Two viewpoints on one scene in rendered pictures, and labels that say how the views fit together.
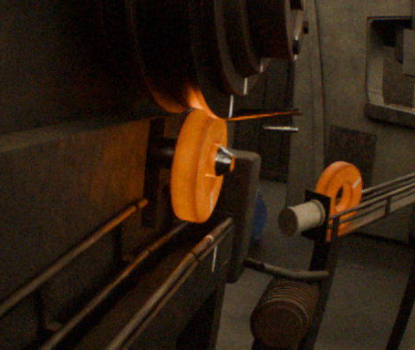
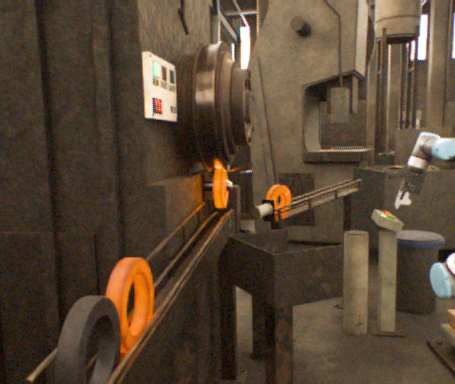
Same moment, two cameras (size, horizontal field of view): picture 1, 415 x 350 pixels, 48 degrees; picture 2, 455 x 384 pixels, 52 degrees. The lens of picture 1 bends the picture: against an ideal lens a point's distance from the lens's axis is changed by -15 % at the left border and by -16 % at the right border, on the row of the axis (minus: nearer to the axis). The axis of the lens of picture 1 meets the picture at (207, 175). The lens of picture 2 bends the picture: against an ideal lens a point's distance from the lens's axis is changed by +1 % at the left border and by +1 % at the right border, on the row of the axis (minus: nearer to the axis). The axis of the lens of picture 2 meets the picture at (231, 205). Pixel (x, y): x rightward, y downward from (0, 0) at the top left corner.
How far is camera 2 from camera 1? 1.05 m
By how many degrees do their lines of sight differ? 7
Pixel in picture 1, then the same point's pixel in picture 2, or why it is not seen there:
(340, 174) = (277, 190)
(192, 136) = (218, 177)
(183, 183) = (217, 193)
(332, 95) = (278, 152)
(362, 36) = (298, 102)
